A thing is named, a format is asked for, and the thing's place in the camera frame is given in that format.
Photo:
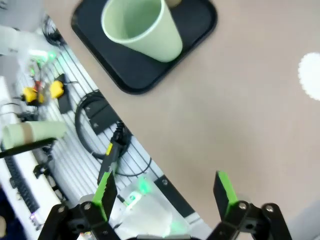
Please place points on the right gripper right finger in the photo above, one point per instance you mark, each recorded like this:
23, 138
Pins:
226, 200

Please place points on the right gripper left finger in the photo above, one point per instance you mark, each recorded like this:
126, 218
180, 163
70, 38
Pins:
100, 205

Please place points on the white scalloped paper coaster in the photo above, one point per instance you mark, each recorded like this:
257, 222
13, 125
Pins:
311, 75

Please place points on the tall pale green cup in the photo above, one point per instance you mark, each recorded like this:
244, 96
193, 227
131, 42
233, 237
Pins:
150, 42

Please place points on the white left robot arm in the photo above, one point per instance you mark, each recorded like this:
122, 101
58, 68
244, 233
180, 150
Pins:
10, 37

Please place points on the black mounting plate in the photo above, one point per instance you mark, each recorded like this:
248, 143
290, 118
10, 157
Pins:
175, 197

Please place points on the clear plastic cover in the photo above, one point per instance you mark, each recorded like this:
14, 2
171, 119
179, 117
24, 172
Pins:
150, 220

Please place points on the black plug yellow label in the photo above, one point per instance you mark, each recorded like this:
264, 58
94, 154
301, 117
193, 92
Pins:
111, 152

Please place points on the black flat bar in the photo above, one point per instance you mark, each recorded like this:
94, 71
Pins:
27, 147

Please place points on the pale green cylinder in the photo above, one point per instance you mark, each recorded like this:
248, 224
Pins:
42, 130

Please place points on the yellow connector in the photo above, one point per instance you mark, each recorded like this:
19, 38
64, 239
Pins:
57, 88
31, 95

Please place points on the black serving tray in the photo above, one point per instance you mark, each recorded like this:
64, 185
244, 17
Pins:
130, 72

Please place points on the tall brown cup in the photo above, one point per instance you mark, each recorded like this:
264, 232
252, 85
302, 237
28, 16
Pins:
173, 2

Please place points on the black metal bracket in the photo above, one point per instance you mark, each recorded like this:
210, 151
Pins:
102, 117

